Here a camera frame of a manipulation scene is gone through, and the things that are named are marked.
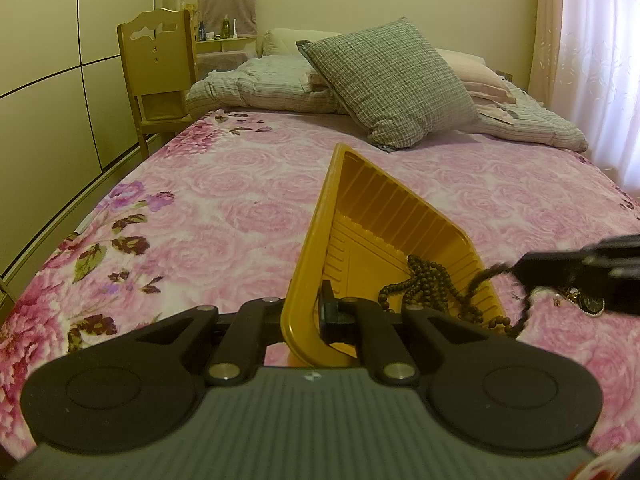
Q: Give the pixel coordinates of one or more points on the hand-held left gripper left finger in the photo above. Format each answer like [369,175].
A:
[260,315]

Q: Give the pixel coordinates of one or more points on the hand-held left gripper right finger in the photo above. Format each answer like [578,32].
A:
[330,315]

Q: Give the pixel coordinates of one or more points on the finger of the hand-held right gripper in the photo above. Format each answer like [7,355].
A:
[555,269]
[620,246]

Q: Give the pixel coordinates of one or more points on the yellow plastic tray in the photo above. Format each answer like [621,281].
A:
[305,285]

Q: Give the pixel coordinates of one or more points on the black accessories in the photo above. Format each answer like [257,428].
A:
[590,304]

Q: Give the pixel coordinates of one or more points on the pink floral blanket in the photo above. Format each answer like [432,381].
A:
[225,210]

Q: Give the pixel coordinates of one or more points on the red white patterned cloth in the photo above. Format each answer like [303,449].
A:
[610,470]

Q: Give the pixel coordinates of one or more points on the white lace curtain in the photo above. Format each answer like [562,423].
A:
[600,60]

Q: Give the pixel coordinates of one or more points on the pink pillow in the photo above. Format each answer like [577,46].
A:
[480,80]

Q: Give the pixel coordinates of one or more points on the beige curtain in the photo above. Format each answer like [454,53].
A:
[547,35]

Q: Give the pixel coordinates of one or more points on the pale striped quilt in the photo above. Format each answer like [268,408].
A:
[260,85]

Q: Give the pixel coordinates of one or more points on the grey checked cushion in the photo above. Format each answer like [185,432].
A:
[395,85]

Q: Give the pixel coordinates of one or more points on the wooden chair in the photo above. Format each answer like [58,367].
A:
[150,65]

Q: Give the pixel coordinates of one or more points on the dark blue bottle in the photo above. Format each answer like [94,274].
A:
[201,32]

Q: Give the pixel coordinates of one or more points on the green bottle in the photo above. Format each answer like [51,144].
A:
[226,27]

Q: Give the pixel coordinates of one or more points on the cream panel wardrobe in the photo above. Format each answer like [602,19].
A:
[50,110]

